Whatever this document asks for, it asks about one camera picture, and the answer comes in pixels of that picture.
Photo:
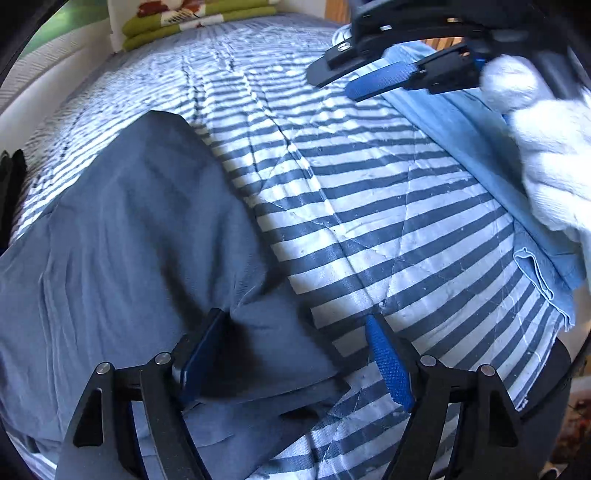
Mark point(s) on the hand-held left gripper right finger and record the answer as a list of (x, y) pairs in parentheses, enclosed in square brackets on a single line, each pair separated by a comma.
[(392, 369)]

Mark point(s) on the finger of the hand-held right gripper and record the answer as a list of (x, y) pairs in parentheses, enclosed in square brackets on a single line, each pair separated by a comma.
[(337, 62), (383, 78)]

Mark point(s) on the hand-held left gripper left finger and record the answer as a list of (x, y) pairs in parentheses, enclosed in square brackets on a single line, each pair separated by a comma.
[(201, 369)]

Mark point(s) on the light blue pants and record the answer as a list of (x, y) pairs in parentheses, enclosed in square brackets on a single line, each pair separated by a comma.
[(461, 124)]

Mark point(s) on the grey blue pants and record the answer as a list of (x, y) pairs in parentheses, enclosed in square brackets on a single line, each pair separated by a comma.
[(115, 230)]

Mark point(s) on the stack of folded dark pants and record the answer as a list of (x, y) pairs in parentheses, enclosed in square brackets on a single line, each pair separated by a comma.
[(11, 194)]

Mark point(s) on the person's right hand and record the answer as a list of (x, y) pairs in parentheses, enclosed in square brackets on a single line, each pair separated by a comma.
[(554, 152)]

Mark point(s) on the blue white striped quilt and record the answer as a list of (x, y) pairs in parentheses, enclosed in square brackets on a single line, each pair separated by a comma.
[(369, 184)]

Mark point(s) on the green red floral folded blanket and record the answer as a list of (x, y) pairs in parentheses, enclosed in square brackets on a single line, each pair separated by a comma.
[(198, 18)]

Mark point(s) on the wooden slatted bed rail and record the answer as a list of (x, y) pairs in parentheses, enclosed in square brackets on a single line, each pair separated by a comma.
[(337, 9)]

